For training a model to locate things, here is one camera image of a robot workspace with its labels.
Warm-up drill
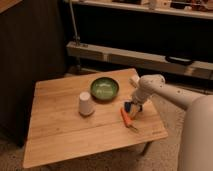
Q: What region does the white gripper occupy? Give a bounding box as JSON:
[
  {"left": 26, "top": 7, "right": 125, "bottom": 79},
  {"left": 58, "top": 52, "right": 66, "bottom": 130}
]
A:
[{"left": 124, "top": 90, "right": 149, "bottom": 117}]

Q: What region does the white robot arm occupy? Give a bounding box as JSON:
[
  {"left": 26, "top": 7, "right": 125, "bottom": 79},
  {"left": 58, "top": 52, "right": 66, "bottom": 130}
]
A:
[{"left": 130, "top": 74, "right": 213, "bottom": 171}]

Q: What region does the green ceramic bowl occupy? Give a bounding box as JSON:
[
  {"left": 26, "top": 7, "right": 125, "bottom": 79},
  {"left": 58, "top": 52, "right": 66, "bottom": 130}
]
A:
[{"left": 90, "top": 77, "right": 119, "bottom": 101}]

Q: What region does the orange carrot toy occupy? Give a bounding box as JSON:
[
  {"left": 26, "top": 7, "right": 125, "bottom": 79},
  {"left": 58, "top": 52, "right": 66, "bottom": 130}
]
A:
[{"left": 120, "top": 108, "right": 138, "bottom": 132}]

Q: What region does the white tube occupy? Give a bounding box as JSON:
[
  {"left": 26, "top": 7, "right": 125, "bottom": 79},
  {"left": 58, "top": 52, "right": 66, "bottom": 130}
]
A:
[{"left": 129, "top": 75, "right": 140, "bottom": 88}]

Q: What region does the white upside-down cup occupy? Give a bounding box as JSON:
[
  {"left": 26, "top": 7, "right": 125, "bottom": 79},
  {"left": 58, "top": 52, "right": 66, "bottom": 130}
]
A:
[{"left": 79, "top": 92, "right": 94, "bottom": 116}]

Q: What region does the grey metal shelf beam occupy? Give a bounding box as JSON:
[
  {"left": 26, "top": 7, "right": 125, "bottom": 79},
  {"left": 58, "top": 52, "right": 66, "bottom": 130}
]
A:
[{"left": 66, "top": 42, "right": 213, "bottom": 80}]

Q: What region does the wooden folding table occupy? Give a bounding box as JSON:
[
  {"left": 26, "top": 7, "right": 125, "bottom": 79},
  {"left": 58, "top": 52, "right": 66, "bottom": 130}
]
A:
[{"left": 23, "top": 68, "right": 168, "bottom": 168}]

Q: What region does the metal pole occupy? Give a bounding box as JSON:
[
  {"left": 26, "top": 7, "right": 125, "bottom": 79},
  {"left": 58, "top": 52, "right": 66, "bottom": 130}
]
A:
[{"left": 69, "top": 0, "right": 81, "bottom": 72}]

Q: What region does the upper shelf with clutter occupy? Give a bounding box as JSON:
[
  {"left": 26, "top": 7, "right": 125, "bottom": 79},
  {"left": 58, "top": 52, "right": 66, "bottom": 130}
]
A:
[{"left": 64, "top": 0, "right": 213, "bottom": 20}]

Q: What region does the dark cabinet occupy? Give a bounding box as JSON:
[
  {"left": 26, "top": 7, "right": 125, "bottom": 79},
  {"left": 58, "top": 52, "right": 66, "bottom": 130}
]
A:
[{"left": 0, "top": 0, "right": 66, "bottom": 146}]

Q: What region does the black handle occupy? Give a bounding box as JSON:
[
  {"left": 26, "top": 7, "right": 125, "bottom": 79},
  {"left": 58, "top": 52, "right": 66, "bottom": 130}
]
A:
[{"left": 165, "top": 56, "right": 195, "bottom": 66}]

